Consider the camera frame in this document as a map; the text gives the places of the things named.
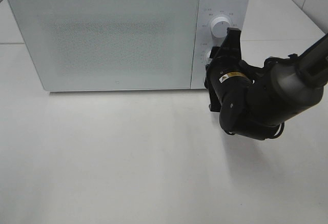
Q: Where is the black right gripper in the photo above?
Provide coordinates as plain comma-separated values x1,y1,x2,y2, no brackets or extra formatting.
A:
204,28,252,112

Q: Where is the white microwave oven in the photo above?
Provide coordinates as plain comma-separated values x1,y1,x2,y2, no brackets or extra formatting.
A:
5,0,251,94

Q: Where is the white microwave knob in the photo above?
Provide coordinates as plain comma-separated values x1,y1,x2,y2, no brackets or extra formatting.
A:
210,15,232,38
204,50,212,66

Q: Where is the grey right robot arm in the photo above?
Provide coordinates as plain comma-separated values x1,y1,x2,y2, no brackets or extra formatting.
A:
204,28,327,140

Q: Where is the white microwave door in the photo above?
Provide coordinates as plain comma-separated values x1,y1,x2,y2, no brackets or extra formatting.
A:
8,0,198,91

